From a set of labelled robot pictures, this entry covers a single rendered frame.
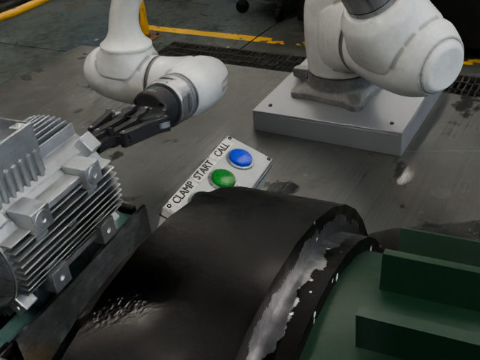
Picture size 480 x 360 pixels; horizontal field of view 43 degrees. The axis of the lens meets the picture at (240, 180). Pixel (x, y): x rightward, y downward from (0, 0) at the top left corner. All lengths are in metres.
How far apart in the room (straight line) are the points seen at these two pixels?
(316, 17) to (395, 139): 0.30
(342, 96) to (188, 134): 0.36
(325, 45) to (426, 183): 0.35
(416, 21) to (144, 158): 0.63
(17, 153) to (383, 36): 0.64
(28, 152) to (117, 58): 0.47
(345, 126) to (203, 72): 0.33
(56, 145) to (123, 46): 0.42
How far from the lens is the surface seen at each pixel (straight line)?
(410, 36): 1.11
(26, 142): 0.77
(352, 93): 1.35
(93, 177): 0.79
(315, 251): 0.15
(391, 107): 1.34
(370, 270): 0.16
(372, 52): 1.12
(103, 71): 1.22
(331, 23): 1.26
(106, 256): 0.88
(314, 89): 1.38
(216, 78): 1.16
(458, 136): 1.36
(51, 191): 0.78
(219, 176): 0.71
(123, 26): 1.20
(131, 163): 1.33
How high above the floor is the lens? 1.45
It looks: 33 degrees down
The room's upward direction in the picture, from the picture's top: 6 degrees counter-clockwise
